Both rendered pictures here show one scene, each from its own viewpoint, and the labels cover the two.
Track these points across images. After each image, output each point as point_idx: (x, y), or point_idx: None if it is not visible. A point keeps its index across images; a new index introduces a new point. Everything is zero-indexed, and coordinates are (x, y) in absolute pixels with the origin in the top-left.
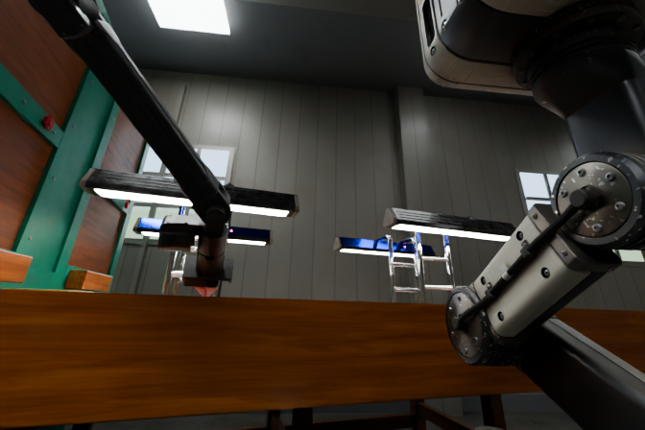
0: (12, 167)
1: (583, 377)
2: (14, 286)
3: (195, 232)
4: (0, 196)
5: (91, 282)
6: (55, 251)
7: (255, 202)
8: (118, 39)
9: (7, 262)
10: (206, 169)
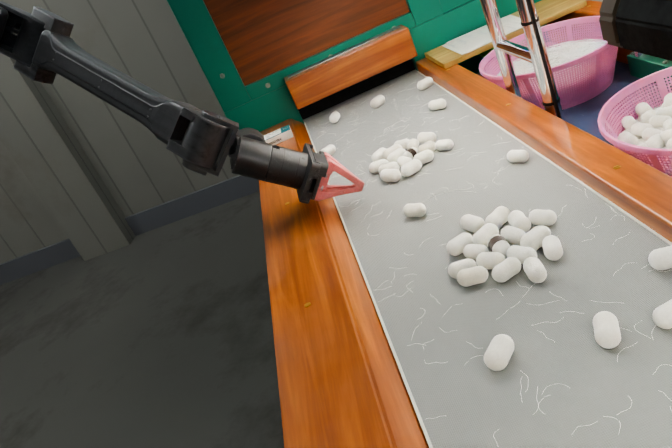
0: None
1: None
2: (445, 39)
3: (230, 159)
4: None
5: None
6: None
7: None
8: (49, 45)
9: (371, 56)
10: (153, 117)
